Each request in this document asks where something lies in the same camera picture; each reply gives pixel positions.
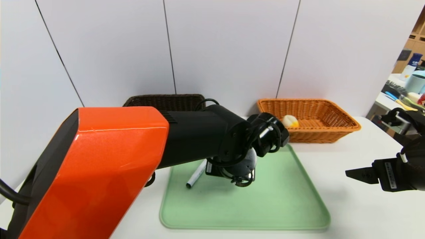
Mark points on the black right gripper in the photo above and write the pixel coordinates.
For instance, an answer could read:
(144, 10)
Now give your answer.
(389, 175)

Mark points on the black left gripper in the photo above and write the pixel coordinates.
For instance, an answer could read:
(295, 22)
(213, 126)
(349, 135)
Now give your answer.
(210, 168)

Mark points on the red item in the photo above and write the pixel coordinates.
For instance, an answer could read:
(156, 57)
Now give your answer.
(422, 99)

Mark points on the pale blue round pot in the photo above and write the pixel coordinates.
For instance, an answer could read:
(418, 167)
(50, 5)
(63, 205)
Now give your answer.
(415, 83)

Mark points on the wooden shelf unit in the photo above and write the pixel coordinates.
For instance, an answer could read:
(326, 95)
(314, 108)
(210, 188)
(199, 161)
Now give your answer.
(417, 46)

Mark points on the white marker pen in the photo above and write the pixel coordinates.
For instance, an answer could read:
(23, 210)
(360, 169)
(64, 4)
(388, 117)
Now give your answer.
(194, 179)

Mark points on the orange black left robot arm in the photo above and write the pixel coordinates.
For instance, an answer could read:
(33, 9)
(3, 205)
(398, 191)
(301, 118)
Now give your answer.
(99, 166)

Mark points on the green plastic tray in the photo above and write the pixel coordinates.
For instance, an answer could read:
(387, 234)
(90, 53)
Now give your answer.
(265, 205)

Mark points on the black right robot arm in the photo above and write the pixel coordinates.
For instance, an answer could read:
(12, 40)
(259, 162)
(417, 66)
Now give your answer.
(415, 166)

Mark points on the white side table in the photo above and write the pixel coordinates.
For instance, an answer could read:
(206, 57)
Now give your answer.
(386, 101)

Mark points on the white orange toy egg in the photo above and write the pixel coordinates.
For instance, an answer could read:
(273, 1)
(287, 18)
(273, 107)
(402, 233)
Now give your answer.
(289, 121)

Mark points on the black brush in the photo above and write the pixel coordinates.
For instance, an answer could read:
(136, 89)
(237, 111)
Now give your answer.
(393, 89)

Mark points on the dark brown wicker basket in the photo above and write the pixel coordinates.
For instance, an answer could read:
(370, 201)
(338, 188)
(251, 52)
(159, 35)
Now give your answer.
(166, 101)

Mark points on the white bottle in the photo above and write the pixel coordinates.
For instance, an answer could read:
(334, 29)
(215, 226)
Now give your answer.
(406, 73)

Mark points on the orange wicker basket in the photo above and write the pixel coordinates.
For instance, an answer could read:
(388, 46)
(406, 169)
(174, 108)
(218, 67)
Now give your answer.
(315, 136)

